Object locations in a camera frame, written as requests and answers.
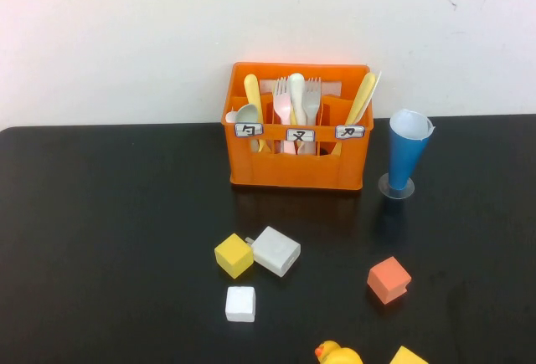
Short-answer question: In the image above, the pink plastic fork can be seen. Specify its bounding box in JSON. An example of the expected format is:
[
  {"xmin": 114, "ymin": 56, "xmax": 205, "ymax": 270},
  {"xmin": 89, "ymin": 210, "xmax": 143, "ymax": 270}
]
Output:
[{"xmin": 272, "ymin": 78, "xmax": 299, "ymax": 155}]

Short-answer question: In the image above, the orange foam cube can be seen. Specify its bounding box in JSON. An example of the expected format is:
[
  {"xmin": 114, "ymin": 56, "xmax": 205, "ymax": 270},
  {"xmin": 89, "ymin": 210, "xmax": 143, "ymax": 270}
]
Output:
[{"xmin": 367, "ymin": 256, "xmax": 413, "ymax": 305}]

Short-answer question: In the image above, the orange plastic cutlery holder crate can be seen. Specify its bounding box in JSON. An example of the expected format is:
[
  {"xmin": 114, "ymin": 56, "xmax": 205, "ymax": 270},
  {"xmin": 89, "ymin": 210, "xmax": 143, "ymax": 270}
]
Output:
[{"xmin": 220, "ymin": 61, "xmax": 374, "ymax": 192}]

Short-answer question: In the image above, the paper label marked spoon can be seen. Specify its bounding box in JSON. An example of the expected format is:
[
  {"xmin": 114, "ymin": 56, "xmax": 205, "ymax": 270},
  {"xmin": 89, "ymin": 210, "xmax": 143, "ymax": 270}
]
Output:
[{"xmin": 234, "ymin": 122, "xmax": 265, "ymax": 139}]

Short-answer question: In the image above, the paper label marked fork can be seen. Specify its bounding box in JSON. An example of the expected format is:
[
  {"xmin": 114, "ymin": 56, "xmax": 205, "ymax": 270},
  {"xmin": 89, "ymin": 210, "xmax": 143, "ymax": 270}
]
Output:
[{"xmin": 286, "ymin": 128, "xmax": 316, "ymax": 144}]

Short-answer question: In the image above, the grey plastic spoon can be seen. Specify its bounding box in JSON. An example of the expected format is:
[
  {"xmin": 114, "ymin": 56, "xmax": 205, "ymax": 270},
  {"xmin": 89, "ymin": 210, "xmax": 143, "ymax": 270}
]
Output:
[{"xmin": 235, "ymin": 103, "xmax": 261, "ymax": 152}]

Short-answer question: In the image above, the yellow plastic spoon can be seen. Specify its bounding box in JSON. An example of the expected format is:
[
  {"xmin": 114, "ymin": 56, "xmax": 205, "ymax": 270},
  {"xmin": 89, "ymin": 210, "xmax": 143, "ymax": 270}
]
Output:
[{"xmin": 244, "ymin": 74, "xmax": 269, "ymax": 153}]

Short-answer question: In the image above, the grey plastic fork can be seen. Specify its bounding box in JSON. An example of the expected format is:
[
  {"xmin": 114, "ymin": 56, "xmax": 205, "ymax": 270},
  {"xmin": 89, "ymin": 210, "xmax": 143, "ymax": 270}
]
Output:
[{"xmin": 302, "ymin": 77, "xmax": 322, "ymax": 155}]

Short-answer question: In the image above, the paper label marked knife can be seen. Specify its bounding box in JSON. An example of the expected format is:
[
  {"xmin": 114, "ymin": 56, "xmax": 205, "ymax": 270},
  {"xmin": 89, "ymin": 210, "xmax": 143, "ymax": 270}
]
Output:
[{"xmin": 334, "ymin": 124, "xmax": 366, "ymax": 140}]

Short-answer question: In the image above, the white flat charger adapter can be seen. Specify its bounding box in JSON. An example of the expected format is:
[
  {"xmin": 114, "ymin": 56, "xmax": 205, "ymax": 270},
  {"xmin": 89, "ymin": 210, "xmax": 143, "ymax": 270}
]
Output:
[{"xmin": 245, "ymin": 225, "xmax": 302, "ymax": 279}]

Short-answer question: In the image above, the yellow foam cube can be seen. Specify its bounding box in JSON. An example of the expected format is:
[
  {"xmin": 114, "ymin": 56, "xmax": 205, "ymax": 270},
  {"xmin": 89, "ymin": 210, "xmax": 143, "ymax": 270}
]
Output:
[{"xmin": 214, "ymin": 233, "xmax": 255, "ymax": 280}]

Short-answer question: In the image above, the yellow plastic knife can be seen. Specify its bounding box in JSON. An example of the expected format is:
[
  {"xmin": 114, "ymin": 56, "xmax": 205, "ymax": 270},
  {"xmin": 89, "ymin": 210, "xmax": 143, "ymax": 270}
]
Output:
[{"xmin": 332, "ymin": 72, "xmax": 377, "ymax": 156}]

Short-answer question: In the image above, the clear plastic disc base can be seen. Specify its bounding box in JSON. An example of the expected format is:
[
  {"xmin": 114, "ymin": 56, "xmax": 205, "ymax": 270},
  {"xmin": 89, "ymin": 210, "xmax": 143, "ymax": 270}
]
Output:
[{"xmin": 378, "ymin": 172, "xmax": 415, "ymax": 201}]

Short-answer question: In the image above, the blue paper cone cup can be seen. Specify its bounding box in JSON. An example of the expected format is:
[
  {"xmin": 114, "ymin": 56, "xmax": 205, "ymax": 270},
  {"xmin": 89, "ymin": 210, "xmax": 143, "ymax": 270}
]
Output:
[{"xmin": 388, "ymin": 108, "xmax": 436, "ymax": 192}]

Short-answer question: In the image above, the small white cube charger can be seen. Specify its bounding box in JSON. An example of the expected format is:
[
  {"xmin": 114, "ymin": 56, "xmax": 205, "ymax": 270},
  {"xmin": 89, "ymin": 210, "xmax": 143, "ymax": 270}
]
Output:
[{"xmin": 224, "ymin": 285, "xmax": 256, "ymax": 323}]

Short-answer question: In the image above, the yellow rubber duck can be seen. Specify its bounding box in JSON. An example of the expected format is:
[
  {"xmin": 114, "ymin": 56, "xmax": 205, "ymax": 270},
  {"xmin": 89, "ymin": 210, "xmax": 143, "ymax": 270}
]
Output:
[{"xmin": 314, "ymin": 340, "xmax": 363, "ymax": 364}]

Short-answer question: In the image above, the yellow block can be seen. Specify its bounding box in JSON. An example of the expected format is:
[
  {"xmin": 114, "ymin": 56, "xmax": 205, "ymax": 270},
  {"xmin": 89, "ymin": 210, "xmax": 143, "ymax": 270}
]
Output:
[{"xmin": 389, "ymin": 345, "xmax": 429, "ymax": 364}]

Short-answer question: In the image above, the cream white plastic cutlery handle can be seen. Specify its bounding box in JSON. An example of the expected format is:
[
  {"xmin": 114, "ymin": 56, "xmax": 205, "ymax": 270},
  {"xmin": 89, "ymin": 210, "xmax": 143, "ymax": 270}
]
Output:
[{"xmin": 287, "ymin": 72, "xmax": 310, "ymax": 155}]

